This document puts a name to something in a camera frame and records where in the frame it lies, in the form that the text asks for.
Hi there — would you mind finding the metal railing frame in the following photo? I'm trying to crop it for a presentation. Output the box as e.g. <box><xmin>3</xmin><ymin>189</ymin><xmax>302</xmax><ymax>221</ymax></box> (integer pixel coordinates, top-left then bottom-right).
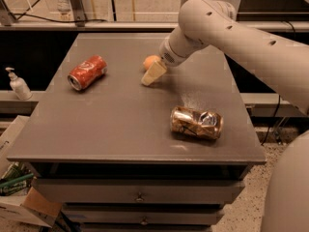
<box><xmin>1</xmin><ymin>0</ymin><xmax>309</xmax><ymax>33</ymax></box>

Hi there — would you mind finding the grey drawer cabinet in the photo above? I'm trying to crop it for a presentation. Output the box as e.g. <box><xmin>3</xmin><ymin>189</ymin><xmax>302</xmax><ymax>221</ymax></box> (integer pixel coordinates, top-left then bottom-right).
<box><xmin>9</xmin><ymin>33</ymin><xmax>266</xmax><ymax>232</ymax></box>

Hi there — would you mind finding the red soda can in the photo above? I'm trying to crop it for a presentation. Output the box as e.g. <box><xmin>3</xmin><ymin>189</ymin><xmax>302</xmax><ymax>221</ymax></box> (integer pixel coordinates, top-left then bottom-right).
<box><xmin>68</xmin><ymin>55</ymin><xmax>107</xmax><ymax>91</ymax></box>

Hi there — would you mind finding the black cable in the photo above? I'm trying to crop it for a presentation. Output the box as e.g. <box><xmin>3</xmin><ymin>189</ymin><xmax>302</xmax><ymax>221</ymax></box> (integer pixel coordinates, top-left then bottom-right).
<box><xmin>9</xmin><ymin>0</ymin><xmax>109</xmax><ymax>24</ymax></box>

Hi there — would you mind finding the white pump bottle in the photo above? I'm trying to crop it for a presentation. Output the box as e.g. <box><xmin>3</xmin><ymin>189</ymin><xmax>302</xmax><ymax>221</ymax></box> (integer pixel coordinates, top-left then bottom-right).
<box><xmin>6</xmin><ymin>67</ymin><xmax>32</xmax><ymax>101</ymax></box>

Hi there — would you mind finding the orange fruit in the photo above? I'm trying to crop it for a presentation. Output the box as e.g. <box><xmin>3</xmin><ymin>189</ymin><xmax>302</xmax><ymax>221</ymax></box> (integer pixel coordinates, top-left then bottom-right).
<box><xmin>143</xmin><ymin>55</ymin><xmax>160</xmax><ymax>71</ymax></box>

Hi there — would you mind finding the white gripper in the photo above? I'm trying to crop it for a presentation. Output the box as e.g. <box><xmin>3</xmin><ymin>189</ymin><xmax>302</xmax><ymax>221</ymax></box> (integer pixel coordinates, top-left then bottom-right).
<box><xmin>141</xmin><ymin>27</ymin><xmax>207</xmax><ymax>86</ymax></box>

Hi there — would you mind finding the crushed gold can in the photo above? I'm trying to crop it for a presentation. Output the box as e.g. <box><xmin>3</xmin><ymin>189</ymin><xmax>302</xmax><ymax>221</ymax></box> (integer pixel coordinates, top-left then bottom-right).
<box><xmin>170</xmin><ymin>106</ymin><xmax>223</xmax><ymax>140</ymax></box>

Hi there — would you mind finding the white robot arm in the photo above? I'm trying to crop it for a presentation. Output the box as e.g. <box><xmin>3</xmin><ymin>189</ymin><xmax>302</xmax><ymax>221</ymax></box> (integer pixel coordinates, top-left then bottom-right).
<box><xmin>142</xmin><ymin>0</ymin><xmax>309</xmax><ymax>232</ymax></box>

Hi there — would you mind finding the cardboard box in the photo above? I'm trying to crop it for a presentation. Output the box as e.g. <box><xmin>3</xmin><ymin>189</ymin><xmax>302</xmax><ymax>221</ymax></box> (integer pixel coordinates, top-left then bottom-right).
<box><xmin>0</xmin><ymin>116</ymin><xmax>61</xmax><ymax>227</ymax></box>

